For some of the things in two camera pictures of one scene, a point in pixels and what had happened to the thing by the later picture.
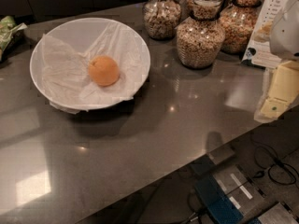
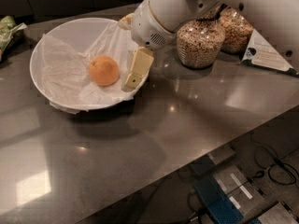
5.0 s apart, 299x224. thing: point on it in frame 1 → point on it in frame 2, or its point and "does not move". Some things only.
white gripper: x=286 y=36 → x=144 y=25
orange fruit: x=104 y=71 does not move
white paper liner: x=65 y=70 does not move
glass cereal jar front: x=200 y=38 does not move
